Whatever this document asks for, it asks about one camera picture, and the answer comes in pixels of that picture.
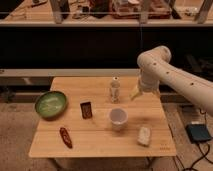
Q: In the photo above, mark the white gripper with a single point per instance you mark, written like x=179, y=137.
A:
x=142, y=87

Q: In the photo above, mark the dark brown eraser block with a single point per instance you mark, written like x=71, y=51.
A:
x=86, y=110

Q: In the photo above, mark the wooden shelf with clutter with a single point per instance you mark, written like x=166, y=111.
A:
x=80, y=13

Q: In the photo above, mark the green ceramic bowl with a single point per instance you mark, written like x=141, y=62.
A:
x=51, y=104

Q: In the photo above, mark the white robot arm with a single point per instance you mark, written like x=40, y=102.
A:
x=155, y=68

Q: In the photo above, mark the white sponge block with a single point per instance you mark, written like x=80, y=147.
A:
x=144, y=136

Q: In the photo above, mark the red chili pepper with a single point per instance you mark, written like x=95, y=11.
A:
x=65, y=137

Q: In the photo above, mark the wooden table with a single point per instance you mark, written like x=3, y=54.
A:
x=94, y=137

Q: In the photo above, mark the white paper cup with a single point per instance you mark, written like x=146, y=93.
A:
x=118, y=119

